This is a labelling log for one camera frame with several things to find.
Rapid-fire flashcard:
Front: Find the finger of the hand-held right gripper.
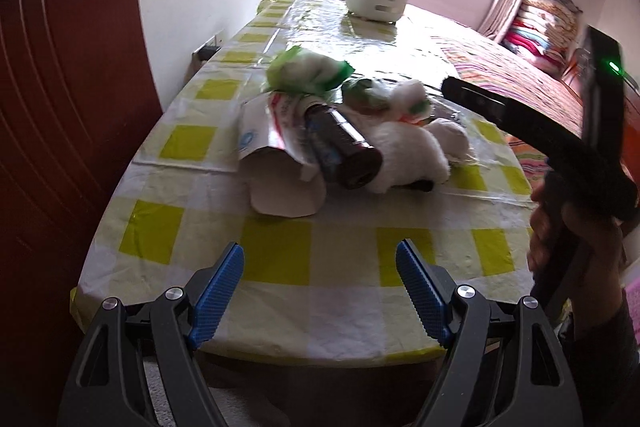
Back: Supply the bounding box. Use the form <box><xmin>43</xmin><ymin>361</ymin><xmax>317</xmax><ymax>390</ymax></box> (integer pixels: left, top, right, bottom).
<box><xmin>440</xmin><ymin>76</ymin><xmax>596</xmax><ymax>158</ymax></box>

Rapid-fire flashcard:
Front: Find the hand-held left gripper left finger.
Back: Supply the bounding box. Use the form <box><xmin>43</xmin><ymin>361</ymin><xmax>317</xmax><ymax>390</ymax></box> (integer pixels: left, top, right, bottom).
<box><xmin>57</xmin><ymin>242</ymin><xmax>246</xmax><ymax>427</ymax></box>

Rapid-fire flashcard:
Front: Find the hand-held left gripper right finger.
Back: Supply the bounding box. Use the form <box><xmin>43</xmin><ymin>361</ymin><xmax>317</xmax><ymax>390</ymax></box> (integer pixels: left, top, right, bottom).
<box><xmin>396</xmin><ymin>238</ymin><xmax>584</xmax><ymax>427</ymax></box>

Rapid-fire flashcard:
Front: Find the white paper bag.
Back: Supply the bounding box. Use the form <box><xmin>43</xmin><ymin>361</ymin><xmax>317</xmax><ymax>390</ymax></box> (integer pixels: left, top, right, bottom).
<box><xmin>239</xmin><ymin>91</ymin><xmax>328</xmax><ymax>218</ymax></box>

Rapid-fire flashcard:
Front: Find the small green wrapper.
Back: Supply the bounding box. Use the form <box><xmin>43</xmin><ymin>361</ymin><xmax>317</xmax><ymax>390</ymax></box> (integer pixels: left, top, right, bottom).
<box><xmin>341</xmin><ymin>78</ymin><xmax>393</xmax><ymax>112</ymax></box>

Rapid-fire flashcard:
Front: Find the dark brown bottle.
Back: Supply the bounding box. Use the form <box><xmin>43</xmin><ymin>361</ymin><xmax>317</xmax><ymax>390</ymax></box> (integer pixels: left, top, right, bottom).
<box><xmin>302</xmin><ymin>102</ymin><xmax>385</xmax><ymax>190</ymax></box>

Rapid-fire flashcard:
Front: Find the green and white wrapper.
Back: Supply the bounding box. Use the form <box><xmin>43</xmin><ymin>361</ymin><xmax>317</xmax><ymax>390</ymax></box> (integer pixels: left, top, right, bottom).
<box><xmin>266</xmin><ymin>47</ymin><xmax>357</xmax><ymax>94</ymax></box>

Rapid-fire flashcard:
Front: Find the person's right forearm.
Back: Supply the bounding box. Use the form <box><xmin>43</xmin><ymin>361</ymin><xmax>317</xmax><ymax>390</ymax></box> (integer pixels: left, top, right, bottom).
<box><xmin>562</xmin><ymin>287</ymin><xmax>640</xmax><ymax>427</ymax></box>

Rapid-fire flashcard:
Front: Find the person's right hand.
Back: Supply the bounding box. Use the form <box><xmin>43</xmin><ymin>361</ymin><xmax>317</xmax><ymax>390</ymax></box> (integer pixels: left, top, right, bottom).
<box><xmin>529</xmin><ymin>189</ymin><xmax>626</xmax><ymax>308</ymax></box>

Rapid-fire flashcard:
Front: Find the bed with striped cover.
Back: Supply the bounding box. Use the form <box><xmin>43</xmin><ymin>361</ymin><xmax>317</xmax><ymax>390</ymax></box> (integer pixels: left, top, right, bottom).
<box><xmin>430</xmin><ymin>34</ymin><xmax>588</xmax><ymax>208</ymax></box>

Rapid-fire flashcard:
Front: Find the yellow checkered tablecloth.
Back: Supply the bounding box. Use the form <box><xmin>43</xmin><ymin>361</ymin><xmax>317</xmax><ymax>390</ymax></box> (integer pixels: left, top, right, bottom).
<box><xmin>70</xmin><ymin>0</ymin><xmax>533</xmax><ymax>365</ymax></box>

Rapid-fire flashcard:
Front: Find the pink curtain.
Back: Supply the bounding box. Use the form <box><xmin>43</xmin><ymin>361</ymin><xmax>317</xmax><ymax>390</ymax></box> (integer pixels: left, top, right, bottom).
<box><xmin>477</xmin><ymin>0</ymin><xmax>526</xmax><ymax>42</ymax></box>

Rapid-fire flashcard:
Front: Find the stack of folded quilts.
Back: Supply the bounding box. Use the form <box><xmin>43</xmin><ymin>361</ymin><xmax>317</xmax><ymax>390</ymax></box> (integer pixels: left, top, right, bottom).
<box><xmin>502</xmin><ymin>0</ymin><xmax>583</xmax><ymax>78</ymax></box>

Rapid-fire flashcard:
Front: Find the white electric cooker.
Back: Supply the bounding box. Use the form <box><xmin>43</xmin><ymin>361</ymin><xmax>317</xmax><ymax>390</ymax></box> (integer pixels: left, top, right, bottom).
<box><xmin>345</xmin><ymin>0</ymin><xmax>408</xmax><ymax>25</ymax></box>

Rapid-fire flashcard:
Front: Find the dark red door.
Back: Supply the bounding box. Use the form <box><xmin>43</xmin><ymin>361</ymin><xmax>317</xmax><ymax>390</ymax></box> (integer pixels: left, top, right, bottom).
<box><xmin>0</xmin><ymin>0</ymin><xmax>163</xmax><ymax>427</ymax></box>

